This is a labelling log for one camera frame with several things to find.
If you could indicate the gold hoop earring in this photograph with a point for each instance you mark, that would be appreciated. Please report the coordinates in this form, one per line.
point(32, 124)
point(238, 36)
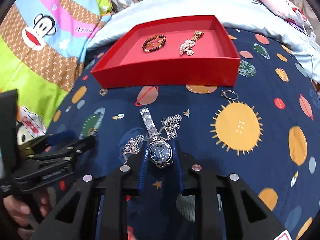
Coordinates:
point(92, 132)

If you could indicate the red cardboard tray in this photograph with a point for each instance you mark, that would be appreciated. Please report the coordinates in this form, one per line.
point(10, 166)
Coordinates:
point(161, 53)

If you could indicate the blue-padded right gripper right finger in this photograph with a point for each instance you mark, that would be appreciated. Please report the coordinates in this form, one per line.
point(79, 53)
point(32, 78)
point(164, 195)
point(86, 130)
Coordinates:
point(225, 207)

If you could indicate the navy planet-print cloth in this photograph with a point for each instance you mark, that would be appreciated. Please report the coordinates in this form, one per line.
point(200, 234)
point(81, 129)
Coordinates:
point(266, 131)

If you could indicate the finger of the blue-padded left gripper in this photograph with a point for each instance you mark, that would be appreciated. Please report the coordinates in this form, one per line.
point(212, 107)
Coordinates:
point(75, 148)
point(61, 137)

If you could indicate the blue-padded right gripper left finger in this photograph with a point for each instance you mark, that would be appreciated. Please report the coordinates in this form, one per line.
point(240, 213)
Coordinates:
point(97, 208)

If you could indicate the pink cartoon pillow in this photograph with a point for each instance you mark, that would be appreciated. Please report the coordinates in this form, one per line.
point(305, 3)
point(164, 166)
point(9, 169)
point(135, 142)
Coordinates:
point(286, 10)

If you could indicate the colourful cartoon monkey blanket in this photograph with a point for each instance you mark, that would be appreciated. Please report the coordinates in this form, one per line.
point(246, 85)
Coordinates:
point(43, 47)

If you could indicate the light blue pillow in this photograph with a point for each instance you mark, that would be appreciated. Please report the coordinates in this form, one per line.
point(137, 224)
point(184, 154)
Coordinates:
point(239, 14)

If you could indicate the person's left hand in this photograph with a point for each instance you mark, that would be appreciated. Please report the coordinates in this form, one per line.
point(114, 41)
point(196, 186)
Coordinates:
point(19, 211)

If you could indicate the silver blue-dial wristwatch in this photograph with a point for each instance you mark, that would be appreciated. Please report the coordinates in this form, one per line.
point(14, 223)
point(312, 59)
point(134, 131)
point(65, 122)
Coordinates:
point(160, 151)

